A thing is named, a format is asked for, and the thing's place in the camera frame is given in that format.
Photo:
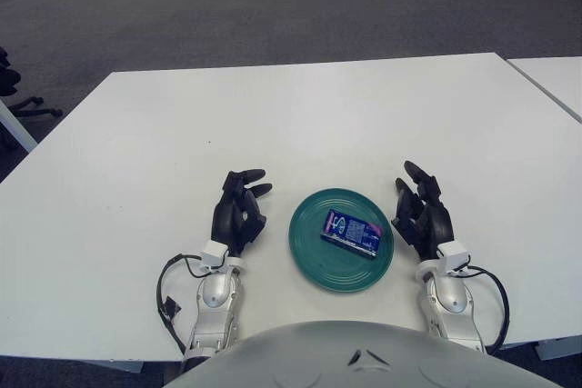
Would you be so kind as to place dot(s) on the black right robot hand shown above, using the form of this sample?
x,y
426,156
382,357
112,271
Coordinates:
x,y
436,224

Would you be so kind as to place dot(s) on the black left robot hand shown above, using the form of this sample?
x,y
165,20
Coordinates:
x,y
232,220

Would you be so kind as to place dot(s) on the blue gum box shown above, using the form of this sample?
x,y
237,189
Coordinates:
x,y
352,232

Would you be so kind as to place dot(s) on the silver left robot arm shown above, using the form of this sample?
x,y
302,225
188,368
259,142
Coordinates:
x,y
213,301

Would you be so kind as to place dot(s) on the teal ribbed plate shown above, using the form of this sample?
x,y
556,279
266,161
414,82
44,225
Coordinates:
x,y
314,265

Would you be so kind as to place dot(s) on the grey robot torso shell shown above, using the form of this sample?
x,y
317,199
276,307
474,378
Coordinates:
x,y
354,361

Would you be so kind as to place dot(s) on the grey table foot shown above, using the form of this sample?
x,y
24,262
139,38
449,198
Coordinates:
x,y
557,350

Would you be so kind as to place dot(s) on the white table with grey edge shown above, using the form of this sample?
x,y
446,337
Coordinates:
x,y
557,81

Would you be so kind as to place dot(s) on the white table leg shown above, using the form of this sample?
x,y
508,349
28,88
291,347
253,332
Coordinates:
x,y
17,128

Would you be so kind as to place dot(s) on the black office chair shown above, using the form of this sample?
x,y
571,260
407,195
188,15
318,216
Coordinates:
x,y
9,79

